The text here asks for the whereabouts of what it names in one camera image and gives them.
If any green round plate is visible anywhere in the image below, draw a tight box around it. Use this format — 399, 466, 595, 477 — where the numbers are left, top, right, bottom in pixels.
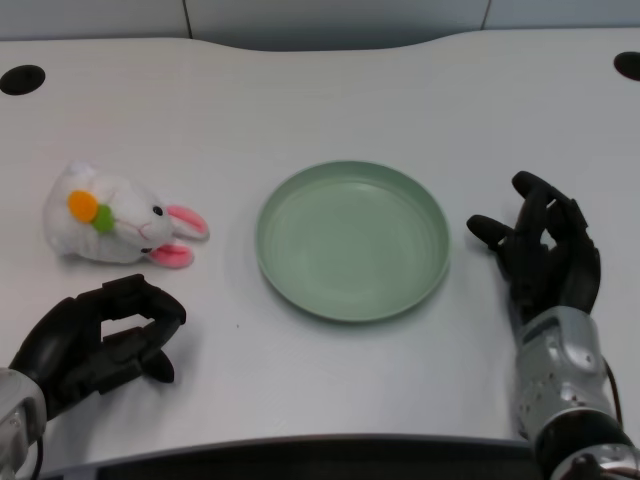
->
255, 159, 453, 325

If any black round cable grommet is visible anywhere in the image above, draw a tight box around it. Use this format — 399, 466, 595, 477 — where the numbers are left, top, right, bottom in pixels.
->
0, 64, 47, 96
612, 50, 640, 82

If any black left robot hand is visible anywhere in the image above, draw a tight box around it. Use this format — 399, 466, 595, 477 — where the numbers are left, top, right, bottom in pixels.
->
8, 273, 188, 420

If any white rabbit plush doll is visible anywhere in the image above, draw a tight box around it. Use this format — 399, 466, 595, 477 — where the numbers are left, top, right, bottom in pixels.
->
42, 159, 211, 271

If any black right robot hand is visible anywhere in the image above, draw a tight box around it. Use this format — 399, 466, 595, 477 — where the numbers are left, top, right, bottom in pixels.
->
466, 170, 602, 326

